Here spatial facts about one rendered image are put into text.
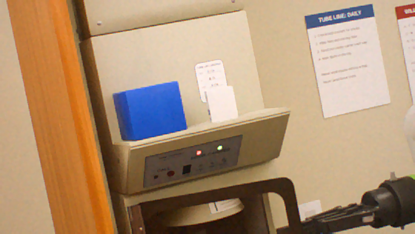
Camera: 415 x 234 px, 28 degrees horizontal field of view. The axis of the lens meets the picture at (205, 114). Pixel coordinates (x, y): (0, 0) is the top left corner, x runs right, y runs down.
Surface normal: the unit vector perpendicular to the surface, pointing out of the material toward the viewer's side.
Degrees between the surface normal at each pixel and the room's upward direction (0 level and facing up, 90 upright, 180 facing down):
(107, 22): 90
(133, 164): 135
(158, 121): 90
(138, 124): 90
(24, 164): 90
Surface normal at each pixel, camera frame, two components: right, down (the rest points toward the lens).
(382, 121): 0.35, -0.02
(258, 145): 0.38, 0.68
